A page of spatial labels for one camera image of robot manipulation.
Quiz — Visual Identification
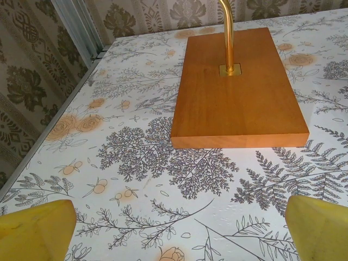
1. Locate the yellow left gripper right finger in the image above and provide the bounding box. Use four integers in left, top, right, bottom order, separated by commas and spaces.
287, 195, 348, 261

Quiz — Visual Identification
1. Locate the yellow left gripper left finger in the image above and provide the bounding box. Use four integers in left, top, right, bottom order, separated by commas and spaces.
0, 199, 77, 261

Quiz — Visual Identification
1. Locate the aluminium table edge rail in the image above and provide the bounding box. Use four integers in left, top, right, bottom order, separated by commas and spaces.
0, 53, 106, 203

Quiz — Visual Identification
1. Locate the gold wire rack wooden base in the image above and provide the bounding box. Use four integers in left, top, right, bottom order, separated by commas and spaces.
170, 0, 310, 150

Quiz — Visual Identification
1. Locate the aluminium frame post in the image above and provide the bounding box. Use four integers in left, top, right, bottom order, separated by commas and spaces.
51, 0, 110, 60

